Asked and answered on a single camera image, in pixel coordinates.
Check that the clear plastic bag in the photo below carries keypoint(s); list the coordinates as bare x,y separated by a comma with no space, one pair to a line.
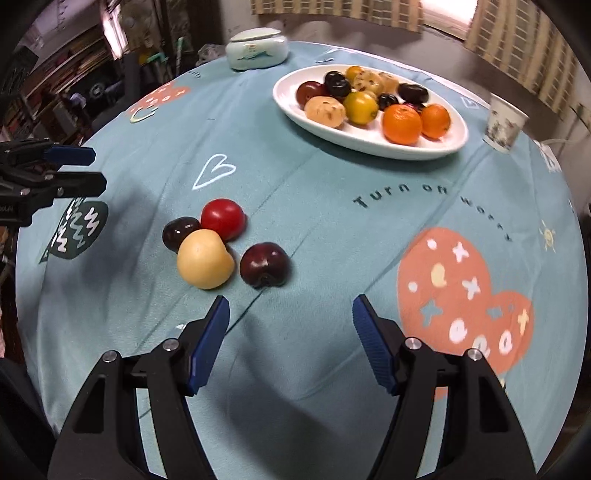
210,51

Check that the yellow tangerine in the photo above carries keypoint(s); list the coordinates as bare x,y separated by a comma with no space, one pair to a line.
361,107

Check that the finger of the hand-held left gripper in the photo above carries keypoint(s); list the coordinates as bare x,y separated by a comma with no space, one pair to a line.
71,155
83,183

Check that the printed paper cup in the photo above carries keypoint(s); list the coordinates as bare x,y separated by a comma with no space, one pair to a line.
503,124

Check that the white ceramic lidded jar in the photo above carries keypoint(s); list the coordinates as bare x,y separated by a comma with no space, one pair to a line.
256,50

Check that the beige apple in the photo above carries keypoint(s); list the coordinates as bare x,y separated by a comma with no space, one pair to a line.
205,259

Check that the dark speckled passionfruit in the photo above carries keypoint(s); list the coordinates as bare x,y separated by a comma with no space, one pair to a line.
412,92

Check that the beige speckled fruit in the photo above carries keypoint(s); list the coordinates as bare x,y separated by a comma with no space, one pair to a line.
324,111

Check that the wooden bookshelf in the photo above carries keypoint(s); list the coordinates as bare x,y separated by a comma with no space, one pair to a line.
51,69

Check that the white plate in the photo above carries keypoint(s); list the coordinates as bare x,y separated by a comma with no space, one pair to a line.
364,136

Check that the tan speckled pear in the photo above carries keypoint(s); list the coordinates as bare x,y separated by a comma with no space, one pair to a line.
368,83

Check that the orange mandarin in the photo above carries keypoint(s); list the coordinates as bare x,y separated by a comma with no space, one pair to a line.
402,123
436,121

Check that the window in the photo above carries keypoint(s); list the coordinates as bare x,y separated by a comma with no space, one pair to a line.
448,16

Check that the teal plastic hanger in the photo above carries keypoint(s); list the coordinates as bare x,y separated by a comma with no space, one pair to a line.
158,58

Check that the white undercloth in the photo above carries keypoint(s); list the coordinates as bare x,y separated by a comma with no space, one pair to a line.
550,159

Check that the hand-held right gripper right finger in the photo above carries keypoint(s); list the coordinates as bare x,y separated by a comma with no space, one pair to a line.
371,341

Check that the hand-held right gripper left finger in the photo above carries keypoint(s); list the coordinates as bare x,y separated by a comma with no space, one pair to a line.
210,346

